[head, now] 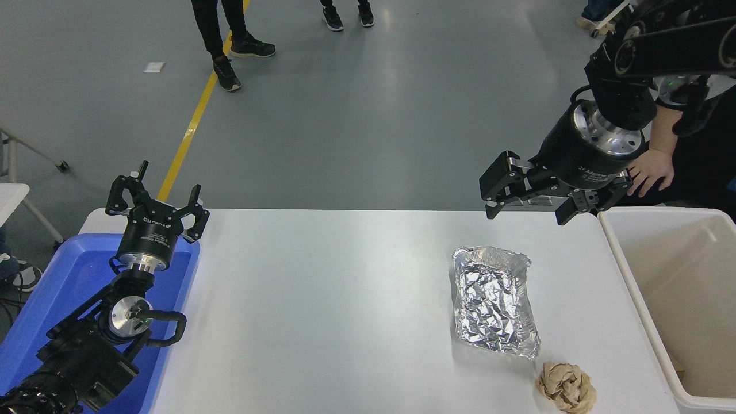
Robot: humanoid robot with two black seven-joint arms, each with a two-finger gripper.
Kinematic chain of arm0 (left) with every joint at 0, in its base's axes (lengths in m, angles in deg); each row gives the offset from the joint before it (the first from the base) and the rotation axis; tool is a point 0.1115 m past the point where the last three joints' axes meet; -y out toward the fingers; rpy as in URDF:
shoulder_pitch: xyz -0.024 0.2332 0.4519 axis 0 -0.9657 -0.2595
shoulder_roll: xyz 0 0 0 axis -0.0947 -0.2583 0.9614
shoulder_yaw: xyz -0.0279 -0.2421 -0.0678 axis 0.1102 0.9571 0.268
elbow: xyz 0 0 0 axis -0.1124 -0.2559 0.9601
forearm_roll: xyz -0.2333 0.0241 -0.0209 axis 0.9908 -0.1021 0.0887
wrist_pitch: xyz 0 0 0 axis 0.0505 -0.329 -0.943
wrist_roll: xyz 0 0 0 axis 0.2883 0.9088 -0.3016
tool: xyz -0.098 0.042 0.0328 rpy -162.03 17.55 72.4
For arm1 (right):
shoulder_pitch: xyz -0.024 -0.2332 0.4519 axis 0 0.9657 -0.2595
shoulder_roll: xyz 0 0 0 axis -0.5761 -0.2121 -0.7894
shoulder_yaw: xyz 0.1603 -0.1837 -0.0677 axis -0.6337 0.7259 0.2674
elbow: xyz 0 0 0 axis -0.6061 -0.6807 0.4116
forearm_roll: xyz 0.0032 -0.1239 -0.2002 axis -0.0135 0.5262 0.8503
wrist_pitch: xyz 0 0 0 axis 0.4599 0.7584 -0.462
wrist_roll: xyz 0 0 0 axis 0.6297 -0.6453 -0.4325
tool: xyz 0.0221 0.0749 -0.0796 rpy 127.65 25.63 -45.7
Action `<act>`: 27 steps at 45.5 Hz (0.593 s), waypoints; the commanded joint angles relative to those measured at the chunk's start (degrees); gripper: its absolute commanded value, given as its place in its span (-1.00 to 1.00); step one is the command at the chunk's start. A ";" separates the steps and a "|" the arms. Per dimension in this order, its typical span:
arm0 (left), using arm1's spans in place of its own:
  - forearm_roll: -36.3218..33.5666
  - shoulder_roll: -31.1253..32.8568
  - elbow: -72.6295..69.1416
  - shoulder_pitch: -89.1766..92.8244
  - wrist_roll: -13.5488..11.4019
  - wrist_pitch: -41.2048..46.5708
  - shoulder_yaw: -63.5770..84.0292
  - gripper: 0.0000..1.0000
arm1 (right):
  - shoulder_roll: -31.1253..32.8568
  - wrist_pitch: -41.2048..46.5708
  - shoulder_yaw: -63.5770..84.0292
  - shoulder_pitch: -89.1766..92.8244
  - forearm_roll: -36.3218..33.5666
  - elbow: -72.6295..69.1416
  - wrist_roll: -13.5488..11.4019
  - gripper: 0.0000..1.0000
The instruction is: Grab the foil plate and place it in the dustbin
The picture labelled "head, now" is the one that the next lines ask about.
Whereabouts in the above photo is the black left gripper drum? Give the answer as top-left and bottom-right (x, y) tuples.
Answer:
(117, 201), (186, 271)

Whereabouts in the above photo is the person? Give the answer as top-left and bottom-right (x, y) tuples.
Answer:
(320, 0), (375, 32)
(191, 0), (276, 92)
(609, 75), (736, 222)
(577, 0), (624, 30)
(0, 227), (44, 293)

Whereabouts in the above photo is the silver foil tray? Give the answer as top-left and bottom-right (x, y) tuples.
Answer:
(452, 246), (542, 361)

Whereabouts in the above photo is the person's hand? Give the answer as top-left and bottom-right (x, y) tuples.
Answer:
(629, 148), (675, 198)

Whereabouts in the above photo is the crumpled tan paper ball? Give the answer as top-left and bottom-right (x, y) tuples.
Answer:
(536, 361), (597, 414)

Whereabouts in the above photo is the white wheeled cart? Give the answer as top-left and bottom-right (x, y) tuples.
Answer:
(0, 126), (71, 249)

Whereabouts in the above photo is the large pale plastic bin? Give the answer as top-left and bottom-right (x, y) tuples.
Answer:
(598, 207), (736, 410)

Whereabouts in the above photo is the white wheeled chair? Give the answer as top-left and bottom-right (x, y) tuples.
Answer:
(589, 0), (640, 39)

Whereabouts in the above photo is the blue plastic tray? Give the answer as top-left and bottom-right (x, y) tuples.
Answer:
(0, 233), (201, 414)

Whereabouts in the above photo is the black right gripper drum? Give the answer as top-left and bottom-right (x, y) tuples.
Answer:
(531, 105), (647, 190)

